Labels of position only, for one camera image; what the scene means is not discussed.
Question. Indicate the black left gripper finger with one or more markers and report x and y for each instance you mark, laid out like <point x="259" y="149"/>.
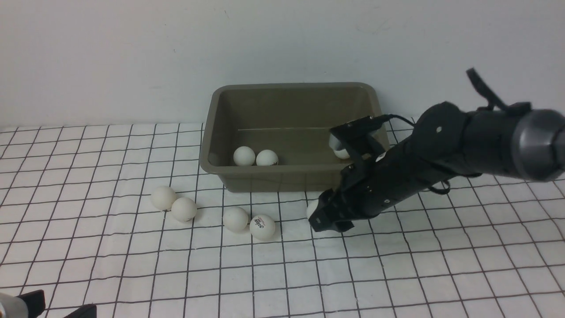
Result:
<point x="85" y="311"/>

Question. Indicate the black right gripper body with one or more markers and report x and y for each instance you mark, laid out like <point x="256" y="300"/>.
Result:
<point x="365" y="191"/>

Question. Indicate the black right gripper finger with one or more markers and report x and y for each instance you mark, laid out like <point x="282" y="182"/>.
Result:
<point x="341" y="225"/>
<point x="325" y="216"/>

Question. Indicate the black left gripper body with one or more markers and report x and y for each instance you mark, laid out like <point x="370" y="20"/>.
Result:
<point x="34" y="303"/>

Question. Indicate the white printed ping-pong ball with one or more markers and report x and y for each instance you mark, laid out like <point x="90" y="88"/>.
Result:
<point x="338" y="149"/>
<point x="262" y="227"/>
<point x="267" y="158"/>

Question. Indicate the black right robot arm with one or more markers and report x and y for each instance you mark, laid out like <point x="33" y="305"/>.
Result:
<point x="514" y="141"/>

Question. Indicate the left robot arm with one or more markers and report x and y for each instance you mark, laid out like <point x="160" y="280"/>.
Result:
<point x="11" y="306"/>

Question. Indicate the white grid-patterned tablecloth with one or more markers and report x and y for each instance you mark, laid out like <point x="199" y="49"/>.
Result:
<point x="77" y="222"/>

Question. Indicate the tan plastic bin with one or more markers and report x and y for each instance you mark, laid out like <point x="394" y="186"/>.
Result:
<point x="293" y="120"/>

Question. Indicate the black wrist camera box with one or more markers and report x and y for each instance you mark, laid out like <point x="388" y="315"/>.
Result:
<point x="357" y="137"/>

